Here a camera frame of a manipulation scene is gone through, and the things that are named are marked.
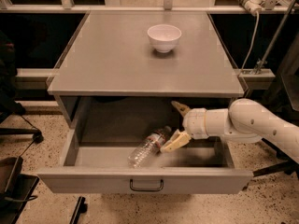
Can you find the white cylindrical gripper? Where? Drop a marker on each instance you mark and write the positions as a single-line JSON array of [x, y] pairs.
[[194, 122]]

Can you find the clear plastic water bottle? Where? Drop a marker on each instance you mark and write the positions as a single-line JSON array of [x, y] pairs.
[[149, 147]]

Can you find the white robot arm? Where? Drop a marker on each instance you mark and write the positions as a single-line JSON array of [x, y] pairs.
[[244, 121]]

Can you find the open grey top drawer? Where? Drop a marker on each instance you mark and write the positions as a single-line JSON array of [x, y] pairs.
[[104, 133]]

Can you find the grey cabinet with counter top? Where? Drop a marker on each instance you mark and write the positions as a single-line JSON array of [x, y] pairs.
[[112, 55]]

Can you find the white ceramic bowl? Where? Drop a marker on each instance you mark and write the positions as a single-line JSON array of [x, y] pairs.
[[164, 37]]

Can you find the white power strip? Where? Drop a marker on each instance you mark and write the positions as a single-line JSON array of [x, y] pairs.
[[251, 6]]

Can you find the black office chair left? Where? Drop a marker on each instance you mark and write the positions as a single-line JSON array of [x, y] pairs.
[[8, 105]]

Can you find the metal diagonal rod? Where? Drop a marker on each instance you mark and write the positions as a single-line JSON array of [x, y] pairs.
[[258, 67]]

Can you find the black bin lower left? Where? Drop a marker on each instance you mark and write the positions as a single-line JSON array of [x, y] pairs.
[[16, 189]]

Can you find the black drawer handle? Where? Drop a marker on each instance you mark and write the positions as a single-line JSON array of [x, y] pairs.
[[146, 186]]

